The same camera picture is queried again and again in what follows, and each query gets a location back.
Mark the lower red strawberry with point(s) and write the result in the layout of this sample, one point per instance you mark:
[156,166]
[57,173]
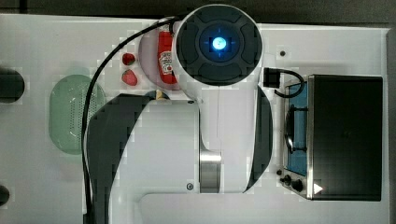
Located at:
[129,78]

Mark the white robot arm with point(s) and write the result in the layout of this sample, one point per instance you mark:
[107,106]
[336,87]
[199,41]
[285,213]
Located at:
[216,140]

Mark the red ketchup bottle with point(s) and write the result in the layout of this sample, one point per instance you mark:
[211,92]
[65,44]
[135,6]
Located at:
[164,55]

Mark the red strawberry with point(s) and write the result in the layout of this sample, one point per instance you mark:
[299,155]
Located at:
[128,58]
[129,78]

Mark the black toaster oven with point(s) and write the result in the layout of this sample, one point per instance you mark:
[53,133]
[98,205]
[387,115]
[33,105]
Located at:
[344,139]

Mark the upper red strawberry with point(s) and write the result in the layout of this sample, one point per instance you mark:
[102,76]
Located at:
[128,58]

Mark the blue bowl with chicken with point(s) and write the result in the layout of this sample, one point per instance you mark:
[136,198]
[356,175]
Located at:
[157,95]

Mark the grey oval plate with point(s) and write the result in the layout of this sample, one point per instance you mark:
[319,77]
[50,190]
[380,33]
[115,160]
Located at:
[148,59]

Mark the green perforated strainer dish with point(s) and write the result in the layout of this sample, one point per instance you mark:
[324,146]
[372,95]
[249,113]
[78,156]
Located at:
[66,106]

